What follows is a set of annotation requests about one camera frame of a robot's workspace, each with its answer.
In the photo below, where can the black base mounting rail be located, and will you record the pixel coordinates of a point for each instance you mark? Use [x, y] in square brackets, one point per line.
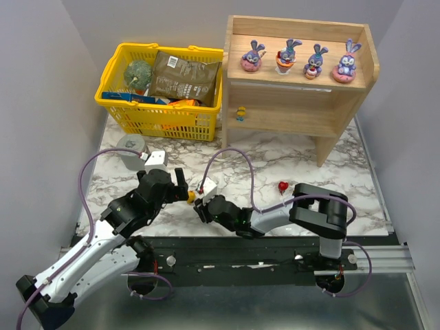
[227, 261]

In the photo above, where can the blue box in basket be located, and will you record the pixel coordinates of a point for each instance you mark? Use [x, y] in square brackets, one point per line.
[129, 97]

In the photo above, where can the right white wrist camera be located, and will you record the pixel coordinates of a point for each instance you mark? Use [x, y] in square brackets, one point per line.
[206, 190]

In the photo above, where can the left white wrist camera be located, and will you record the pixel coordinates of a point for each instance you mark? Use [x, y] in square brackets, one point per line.
[155, 160]

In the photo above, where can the wooden two-tier shelf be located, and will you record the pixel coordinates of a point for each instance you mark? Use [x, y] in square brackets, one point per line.
[321, 108]

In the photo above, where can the brown snack bag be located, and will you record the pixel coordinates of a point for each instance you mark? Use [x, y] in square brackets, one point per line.
[177, 78]

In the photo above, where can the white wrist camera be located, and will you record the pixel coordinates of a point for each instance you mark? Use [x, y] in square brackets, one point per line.
[206, 190]
[155, 160]

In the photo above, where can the small yellow striped toy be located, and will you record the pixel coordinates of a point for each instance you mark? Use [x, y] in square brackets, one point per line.
[240, 114]

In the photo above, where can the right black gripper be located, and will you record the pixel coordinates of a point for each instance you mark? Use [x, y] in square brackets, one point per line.
[201, 210]

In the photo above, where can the grey cup with print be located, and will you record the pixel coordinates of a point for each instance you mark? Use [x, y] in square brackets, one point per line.
[134, 142]

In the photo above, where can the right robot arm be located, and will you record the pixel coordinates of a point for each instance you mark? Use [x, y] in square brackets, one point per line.
[318, 210]

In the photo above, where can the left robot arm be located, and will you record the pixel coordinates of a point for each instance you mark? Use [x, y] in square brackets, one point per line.
[108, 250]

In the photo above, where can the purple bunny with strawberry cake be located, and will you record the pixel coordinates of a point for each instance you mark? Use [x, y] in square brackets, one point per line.
[313, 67]

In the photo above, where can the yellow plastic shopping basket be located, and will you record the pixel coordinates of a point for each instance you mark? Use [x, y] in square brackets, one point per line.
[159, 119]

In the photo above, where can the green toy pumpkin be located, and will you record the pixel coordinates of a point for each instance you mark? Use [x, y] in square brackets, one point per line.
[138, 75]

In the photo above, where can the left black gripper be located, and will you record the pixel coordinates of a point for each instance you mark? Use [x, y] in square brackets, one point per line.
[177, 189]

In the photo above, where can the yellow duck toy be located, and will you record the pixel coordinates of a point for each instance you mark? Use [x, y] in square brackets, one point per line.
[191, 196]

